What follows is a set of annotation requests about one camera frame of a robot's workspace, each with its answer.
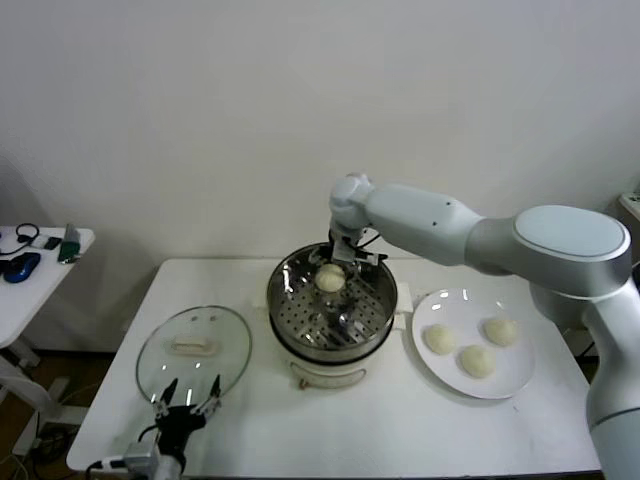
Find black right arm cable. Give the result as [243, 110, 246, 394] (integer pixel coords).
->
[355, 227, 385, 251]

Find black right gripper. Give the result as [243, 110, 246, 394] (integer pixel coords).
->
[311, 225, 363, 285]

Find green clamp tool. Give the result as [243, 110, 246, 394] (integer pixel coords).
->
[58, 223, 84, 265]

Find black headset loop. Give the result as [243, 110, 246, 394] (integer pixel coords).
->
[14, 223, 42, 247]

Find white electric cooker base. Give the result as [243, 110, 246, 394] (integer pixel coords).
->
[259, 299, 410, 392]

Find round glass pot lid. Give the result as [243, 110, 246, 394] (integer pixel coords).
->
[135, 305, 254, 405]

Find blue computer mouse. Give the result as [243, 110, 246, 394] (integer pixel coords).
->
[0, 252, 43, 285]

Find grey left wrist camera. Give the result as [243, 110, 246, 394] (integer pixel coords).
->
[122, 440, 162, 472]

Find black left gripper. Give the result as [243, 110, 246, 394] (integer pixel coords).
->
[153, 374, 224, 454]

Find stainless steel steamer basket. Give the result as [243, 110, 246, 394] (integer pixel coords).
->
[253, 242, 414, 362]

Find white side table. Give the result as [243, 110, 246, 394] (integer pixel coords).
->
[0, 227, 96, 451]

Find black floor cable bundle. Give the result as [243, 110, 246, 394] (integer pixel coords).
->
[27, 424, 74, 456]

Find white steamed baozi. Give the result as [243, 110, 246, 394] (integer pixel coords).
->
[313, 263, 346, 294]
[483, 316, 520, 347]
[458, 344, 497, 379]
[423, 323, 457, 356]

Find white round plate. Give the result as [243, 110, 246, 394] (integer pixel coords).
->
[411, 288, 537, 400]

